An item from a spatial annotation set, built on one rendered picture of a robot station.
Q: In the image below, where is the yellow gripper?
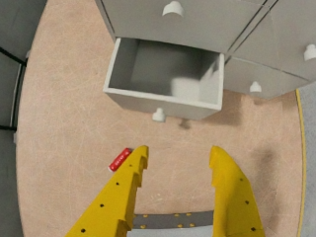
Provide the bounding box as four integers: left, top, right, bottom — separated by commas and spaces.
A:
64, 145, 266, 237

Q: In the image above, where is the grey chest of drawers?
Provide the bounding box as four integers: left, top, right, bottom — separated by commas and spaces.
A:
95, 0, 316, 100

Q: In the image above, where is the red aa battery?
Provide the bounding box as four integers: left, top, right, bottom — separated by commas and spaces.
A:
108, 147, 132, 173

